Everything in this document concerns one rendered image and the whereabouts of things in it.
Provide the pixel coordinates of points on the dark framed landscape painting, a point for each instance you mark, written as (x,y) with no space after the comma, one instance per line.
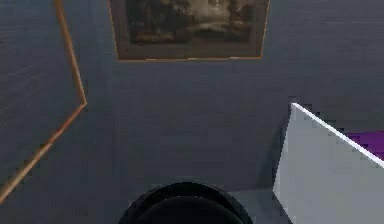
(190,30)

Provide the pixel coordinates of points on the black round bin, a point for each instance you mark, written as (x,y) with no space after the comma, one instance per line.
(185,206)

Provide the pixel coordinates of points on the purple bed cover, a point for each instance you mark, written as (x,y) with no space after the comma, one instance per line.
(370,141)

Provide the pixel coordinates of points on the white bed frame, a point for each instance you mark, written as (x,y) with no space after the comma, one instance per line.
(326,180)

